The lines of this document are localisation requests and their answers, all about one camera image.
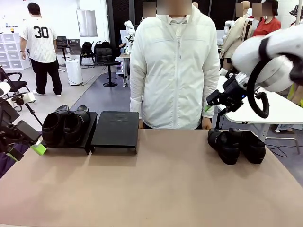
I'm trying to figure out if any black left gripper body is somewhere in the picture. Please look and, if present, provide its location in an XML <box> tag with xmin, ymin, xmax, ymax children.
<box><xmin>0</xmin><ymin>101</ymin><xmax>23</xmax><ymax>152</ymax></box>

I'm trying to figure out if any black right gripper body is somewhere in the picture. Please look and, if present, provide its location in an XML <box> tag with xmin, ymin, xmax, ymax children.
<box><xmin>221</xmin><ymin>75</ymin><xmax>248</xmax><ymax>112</ymax></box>

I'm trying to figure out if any black leather loafer shoe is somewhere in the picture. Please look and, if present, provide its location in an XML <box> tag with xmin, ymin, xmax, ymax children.
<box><xmin>228</xmin><ymin>127</ymin><xmax>266</xmax><ymax>165</ymax></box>
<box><xmin>63</xmin><ymin>105</ymin><xmax>91</xmax><ymax>145</ymax></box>
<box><xmin>42</xmin><ymin>104</ymin><xmax>71</xmax><ymax>146</ymax></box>
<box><xmin>207</xmin><ymin>128</ymin><xmax>240</xmax><ymax>166</ymax></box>

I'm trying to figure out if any person's right forearm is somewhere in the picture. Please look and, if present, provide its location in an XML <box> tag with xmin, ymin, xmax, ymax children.
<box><xmin>129</xmin><ymin>75</ymin><xmax>146</xmax><ymax>120</ymax></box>

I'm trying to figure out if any person's left forearm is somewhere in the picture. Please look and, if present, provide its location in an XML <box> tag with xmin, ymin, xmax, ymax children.
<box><xmin>201</xmin><ymin>75</ymin><xmax>221</xmax><ymax>118</ymax></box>

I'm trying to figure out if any scuffed black metal shoe stand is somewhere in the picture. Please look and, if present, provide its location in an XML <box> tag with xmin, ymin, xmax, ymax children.
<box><xmin>90</xmin><ymin>111</ymin><xmax>140</xmax><ymax>156</ymax></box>

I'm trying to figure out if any person's left hand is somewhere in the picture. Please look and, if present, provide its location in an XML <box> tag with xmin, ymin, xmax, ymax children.
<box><xmin>201</xmin><ymin>116</ymin><xmax>212</xmax><ymax>130</ymax></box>

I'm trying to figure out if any purple cloth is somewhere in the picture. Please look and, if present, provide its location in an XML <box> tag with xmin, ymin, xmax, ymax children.
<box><xmin>0</xmin><ymin>141</ymin><xmax>31</xmax><ymax>178</ymax></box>

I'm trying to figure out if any person in white jacket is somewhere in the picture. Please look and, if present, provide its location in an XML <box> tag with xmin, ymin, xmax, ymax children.
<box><xmin>129</xmin><ymin>2</ymin><xmax>221</xmax><ymax>130</ymax></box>

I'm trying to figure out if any white table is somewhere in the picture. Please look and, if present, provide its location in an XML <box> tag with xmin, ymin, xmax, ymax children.
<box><xmin>212</xmin><ymin>75</ymin><xmax>303</xmax><ymax>152</ymax></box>

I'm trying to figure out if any black armrest office chair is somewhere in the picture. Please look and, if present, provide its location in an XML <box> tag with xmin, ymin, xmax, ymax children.
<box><xmin>0</xmin><ymin>71</ymin><xmax>33</xmax><ymax>112</ymax></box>

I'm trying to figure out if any mannequin in beige coat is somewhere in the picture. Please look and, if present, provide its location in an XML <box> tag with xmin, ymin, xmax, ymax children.
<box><xmin>220</xmin><ymin>1</ymin><xmax>255</xmax><ymax>71</ymax></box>

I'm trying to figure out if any white air purifier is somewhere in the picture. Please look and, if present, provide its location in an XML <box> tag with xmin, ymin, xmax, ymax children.
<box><xmin>65</xmin><ymin>59</ymin><xmax>83</xmax><ymax>86</ymax></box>

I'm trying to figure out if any white drawer cabinet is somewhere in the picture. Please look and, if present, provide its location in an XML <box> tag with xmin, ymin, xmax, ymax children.
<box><xmin>0</xmin><ymin>32</ymin><xmax>33</xmax><ymax>70</ymax></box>

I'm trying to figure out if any man in number 30 jersey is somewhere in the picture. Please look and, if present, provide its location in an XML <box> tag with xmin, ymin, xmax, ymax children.
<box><xmin>18</xmin><ymin>2</ymin><xmax>63</xmax><ymax>96</ymax></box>

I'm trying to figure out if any background desk with equipment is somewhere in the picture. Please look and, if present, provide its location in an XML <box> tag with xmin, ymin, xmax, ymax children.
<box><xmin>116</xmin><ymin>53</ymin><xmax>131</xmax><ymax>88</ymax></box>

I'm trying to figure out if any tall black bar chair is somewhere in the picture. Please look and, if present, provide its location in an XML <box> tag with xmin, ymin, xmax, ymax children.
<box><xmin>56</xmin><ymin>35</ymin><xmax>71</xmax><ymax>61</ymax></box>

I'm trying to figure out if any black backpack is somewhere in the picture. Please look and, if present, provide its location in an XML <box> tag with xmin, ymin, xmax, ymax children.
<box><xmin>80</xmin><ymin>41</ymin><xmax>95</xmax><ymax>59</ymax></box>

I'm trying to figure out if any quilted black bar stool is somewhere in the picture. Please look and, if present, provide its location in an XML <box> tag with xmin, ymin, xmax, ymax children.
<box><xmin>94</xmin><ymin>48</ymin><xmax>122</xmax><ymax>87</ymax></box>

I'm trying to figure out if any black bag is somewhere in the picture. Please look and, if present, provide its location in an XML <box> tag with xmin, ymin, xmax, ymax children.
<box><xmin>94</xmin><ymin>40</ymin><xmax>111</xmax><ymax>50</ymax></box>

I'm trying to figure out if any black camera tripod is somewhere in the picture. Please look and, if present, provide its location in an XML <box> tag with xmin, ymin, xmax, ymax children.
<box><xmin>243</xmin><ymin>20</ymin><xmax>253</xmax><ymax>38</ymax></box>

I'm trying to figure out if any black floor cable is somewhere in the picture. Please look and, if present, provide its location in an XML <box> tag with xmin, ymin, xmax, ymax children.
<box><xmin>269</xmin><ymin>141</ymin><xmax>303</xmax><ymax>158</ymax></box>

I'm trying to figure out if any grey wall panel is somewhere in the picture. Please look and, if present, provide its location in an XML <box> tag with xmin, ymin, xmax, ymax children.
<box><xmin>76</xmin><ymin>9</ymin><xmax>98</xmax><ymax>37</ymax></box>

